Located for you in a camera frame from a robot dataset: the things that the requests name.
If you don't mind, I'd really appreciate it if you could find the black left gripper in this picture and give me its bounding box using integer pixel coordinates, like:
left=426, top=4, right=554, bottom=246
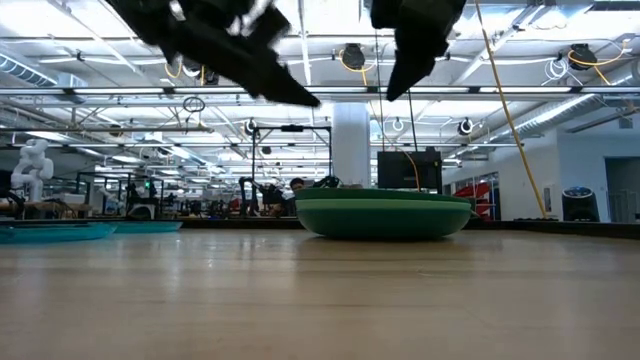
left=107, top=0, right=321, bottom=108

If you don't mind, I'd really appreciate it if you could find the white building column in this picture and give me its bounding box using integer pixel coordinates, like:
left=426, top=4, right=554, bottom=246
left=332, top=102, right=372, bottom=189

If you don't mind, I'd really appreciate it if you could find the black equipment box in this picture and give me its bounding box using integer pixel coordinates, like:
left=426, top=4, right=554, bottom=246
left=377, top=150, right=444, bottom=190

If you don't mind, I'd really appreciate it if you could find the silver ceiling air duct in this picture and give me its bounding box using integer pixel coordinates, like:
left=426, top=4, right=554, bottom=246
left=487, top=74, right=640, bottom=146
left=0, top=52, right=60, bottom=89

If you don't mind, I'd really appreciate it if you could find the black metal frame stand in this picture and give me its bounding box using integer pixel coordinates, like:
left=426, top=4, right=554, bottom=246
left=251, top=124, right=333, bottom=187

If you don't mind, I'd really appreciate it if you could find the yellow hanging cable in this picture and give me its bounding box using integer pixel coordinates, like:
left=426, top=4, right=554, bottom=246
left=474, top=0, right=547, bottom=219

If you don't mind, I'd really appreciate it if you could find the red background object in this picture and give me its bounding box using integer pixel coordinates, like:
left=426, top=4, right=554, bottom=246
left=453, top=182, right=494, bottom=221

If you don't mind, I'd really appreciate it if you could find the wooden background workbench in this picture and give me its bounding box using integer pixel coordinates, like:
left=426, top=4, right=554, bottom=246
left=0, top=199, right=94, bottom=219

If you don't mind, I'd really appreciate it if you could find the long ceiling light bar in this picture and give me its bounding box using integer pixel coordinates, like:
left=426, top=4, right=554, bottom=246
left=0, top=85, right=640, bottom=97

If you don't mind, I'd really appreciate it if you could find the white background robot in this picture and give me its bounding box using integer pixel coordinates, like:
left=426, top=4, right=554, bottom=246
left=10, top=138, right=55, bottom=204

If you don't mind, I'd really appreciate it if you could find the black cylindrical appliance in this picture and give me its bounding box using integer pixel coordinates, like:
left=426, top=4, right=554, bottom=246
left=561, top=186, right=601, bottom=223

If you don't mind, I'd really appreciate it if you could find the dark doorway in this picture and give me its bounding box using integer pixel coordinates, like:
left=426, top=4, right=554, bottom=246
left=603, top=156, right=640, bottom=224

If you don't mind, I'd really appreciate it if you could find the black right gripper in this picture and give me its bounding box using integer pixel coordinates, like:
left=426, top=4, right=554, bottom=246
left=370, top=0, right=469, bottom=103

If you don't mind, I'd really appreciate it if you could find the black background robot station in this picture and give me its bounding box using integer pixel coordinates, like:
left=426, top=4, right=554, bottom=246
left=124, top=179, right=165, bottom=221

